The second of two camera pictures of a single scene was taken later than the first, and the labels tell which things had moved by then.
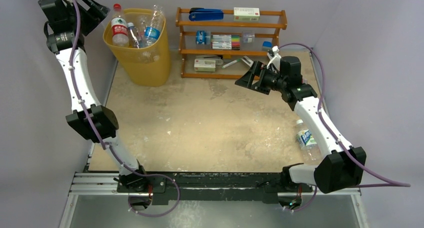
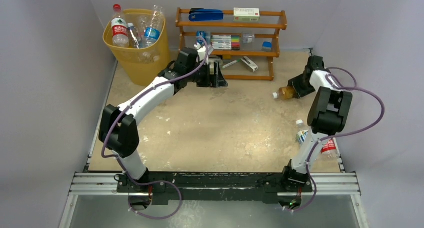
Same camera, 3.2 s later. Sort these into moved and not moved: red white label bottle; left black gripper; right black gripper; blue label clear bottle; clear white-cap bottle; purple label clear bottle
Moved: right black gripper; left black gripper
Not moved: blue label clear bottle; clear white-cap bottle; red white label bottle; purple label clear bottle
